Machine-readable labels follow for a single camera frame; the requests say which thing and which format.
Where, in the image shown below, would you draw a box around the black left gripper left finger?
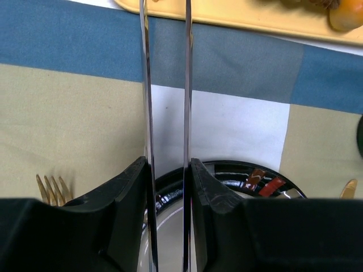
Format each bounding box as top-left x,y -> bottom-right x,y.
1,157 -> 147,271

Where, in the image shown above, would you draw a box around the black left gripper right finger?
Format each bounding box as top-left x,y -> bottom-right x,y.
191,159 -> 362,271

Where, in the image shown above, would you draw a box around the steel serving tongs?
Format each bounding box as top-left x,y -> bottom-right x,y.
139,1 -> 193,271

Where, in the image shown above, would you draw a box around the dark rimmed ceramic plate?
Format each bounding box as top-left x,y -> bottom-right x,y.
156,160 -> 306,271

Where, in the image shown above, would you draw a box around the gold ornate fork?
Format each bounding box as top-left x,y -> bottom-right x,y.
36,174 -> 74,206

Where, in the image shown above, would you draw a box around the gold ornate knife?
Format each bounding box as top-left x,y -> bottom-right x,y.
340,179 -> 358,199

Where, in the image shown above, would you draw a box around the blue beige patchwork placemat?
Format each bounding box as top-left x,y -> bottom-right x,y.
1,1 -> 362,198

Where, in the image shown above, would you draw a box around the dark green mug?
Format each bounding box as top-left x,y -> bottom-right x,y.
356,116 -> 363,158

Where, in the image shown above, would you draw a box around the yellow plastic tray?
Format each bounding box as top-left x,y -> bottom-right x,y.
113,0 -> 363,48

